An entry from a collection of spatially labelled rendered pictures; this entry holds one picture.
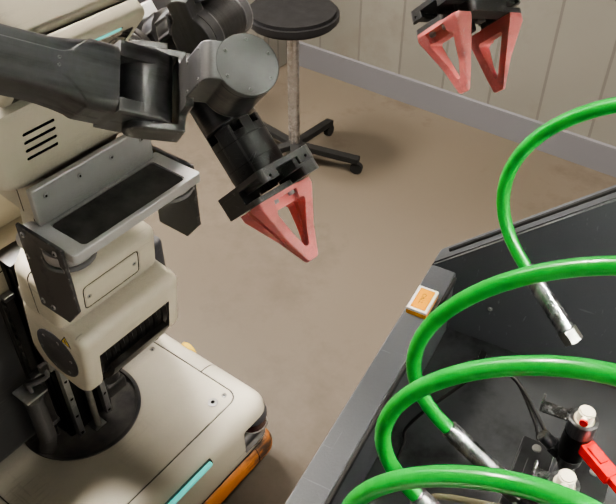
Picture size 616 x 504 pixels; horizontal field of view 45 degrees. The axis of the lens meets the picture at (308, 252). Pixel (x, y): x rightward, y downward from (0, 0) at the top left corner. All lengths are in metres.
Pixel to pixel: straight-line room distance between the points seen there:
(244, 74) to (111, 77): 0.12
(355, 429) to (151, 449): 0.89
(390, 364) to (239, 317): 1.41
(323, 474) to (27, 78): 0.53
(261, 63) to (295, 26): 1.92
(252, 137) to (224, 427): 1.13
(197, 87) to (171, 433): 1.20
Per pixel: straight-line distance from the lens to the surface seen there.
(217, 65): 0.65
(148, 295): 1.32
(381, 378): 0.97
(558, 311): 0.83
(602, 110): 0.70
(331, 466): 0.89
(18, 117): 1.04
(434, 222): 2.75
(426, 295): 1.06
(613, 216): 1.00
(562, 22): 3.02
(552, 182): 3.06
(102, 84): 0.68
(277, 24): 2.59
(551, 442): 0.82
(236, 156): 0.71
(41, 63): 0.67
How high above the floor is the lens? 1.70
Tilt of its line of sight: 41 degrees down
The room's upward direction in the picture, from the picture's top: straight up
